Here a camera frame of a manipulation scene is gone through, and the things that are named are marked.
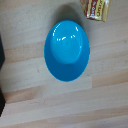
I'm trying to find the black fabric storage box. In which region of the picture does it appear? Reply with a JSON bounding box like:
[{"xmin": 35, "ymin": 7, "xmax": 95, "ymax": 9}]
[{"xmin": 0, "ymin": 34, "xmax": 7, "ymax": 118}]

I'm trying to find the blue plastic bowl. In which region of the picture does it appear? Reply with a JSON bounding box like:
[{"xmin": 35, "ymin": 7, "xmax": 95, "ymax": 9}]
[{"xmin": 43, "ymin": 19, "xmax": 91, "ymax": 83}]

